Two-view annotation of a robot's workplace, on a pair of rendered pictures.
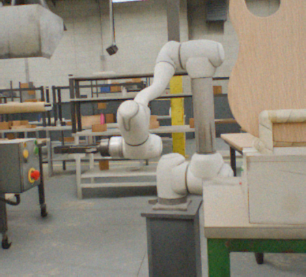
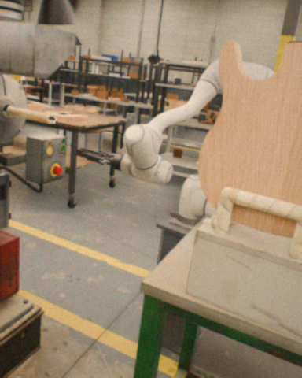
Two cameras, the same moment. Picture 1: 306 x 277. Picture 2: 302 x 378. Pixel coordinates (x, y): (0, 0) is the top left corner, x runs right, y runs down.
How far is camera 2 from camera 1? 39 cm
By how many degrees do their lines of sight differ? 20
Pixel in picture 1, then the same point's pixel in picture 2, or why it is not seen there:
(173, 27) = (291, 18)
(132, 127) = (134, 153)
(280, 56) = (262, 131)
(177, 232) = not seen: hidden behind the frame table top
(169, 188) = (188, 209)
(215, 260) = (147, 313)
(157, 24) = (279, 10)
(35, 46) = (30, 66)
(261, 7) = not seen: outside the picture
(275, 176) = (219, 259)
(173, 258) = not seen: hidden behind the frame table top
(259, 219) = (195, 293)
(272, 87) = (246, 163)
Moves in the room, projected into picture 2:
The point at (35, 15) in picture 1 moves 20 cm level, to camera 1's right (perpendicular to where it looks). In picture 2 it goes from (32, 35) to (98, 41)
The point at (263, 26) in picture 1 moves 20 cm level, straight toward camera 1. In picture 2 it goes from (252, 90) to (210, 85)
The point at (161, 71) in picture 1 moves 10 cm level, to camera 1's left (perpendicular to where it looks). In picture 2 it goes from (200, 91) to (178, 88)
